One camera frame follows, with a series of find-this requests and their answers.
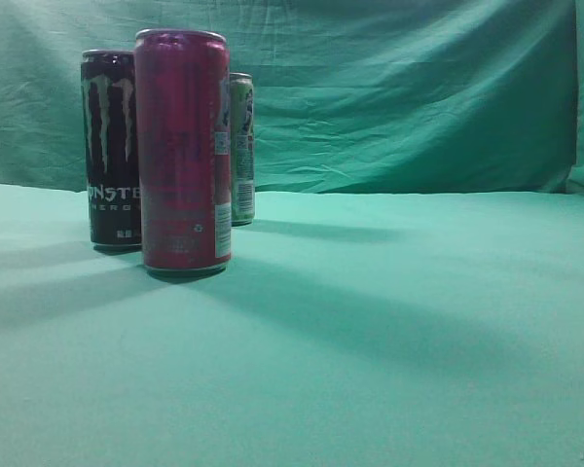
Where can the pink drink can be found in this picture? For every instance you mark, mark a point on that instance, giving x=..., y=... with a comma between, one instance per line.
x=183, y=134

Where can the light green drink can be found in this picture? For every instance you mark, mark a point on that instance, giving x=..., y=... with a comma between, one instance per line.
x=242, y=139

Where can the black Monster energy can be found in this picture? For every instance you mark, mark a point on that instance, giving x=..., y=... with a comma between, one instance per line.
x=109, y=111

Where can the green backdrop cloth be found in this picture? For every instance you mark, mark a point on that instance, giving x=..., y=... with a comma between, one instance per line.
x=352, y=96

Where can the green table cloth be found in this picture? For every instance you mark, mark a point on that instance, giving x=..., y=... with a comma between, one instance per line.
x=348, y=330

